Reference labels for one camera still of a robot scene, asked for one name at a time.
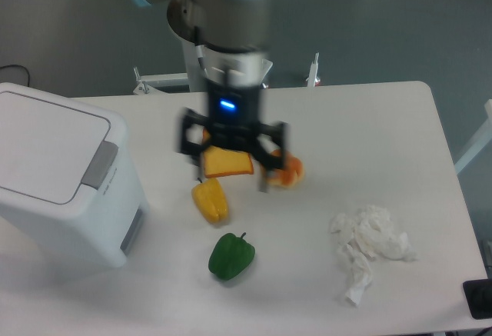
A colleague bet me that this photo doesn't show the white trash can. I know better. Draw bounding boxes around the white trash can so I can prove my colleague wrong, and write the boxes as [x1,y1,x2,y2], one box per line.
[1,83,148,268]

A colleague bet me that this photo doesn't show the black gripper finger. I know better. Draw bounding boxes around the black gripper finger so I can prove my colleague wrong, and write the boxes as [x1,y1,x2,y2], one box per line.
[251,120,290,194]
[178,108,209,178]

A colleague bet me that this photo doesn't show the green bell pepper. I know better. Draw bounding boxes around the green bell pepper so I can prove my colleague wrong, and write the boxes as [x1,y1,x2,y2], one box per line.
[208,232,256,281]

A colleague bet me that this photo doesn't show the white clamp post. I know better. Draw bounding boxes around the white clamp post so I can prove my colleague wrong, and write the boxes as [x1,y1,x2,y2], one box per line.
[306,52,321,87]

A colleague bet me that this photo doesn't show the crumpled white tissue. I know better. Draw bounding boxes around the crumpled white tissue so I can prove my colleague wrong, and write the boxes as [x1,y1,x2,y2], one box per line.
[329,205,417,307]

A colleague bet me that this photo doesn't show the knotted bread roll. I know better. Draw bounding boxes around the knotted bread roll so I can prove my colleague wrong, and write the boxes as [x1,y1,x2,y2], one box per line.
[266,151,305,188]

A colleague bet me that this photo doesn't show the orange toast slice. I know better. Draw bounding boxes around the orange toast slice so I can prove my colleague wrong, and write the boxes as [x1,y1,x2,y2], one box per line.
[203,145,254,178]

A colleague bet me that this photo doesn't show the black floor cable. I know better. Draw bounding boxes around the black floor cable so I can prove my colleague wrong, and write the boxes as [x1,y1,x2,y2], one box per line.
[0,65,31,87]

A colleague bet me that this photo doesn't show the white table leg frame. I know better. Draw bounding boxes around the white table leg frame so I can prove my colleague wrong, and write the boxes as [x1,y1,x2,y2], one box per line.
[454,99,491,175]

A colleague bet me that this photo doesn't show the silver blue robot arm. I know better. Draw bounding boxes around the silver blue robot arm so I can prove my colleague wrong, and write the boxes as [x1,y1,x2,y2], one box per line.
[134,0,288,191]

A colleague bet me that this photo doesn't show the black device at edge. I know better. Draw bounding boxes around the black device at edge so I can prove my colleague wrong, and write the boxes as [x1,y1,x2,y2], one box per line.
[463,279,491,320]

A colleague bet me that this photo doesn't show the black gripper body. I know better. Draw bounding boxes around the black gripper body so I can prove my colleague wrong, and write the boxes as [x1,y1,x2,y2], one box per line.
[204,79,265,155]

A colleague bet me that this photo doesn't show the yellow bell pepper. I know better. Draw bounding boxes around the yellow bell pepper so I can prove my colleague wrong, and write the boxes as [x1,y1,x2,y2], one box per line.
[191,178,229,224]

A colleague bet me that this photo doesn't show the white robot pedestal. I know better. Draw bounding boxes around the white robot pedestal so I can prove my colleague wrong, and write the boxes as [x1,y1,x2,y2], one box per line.
[134,41,273,95]

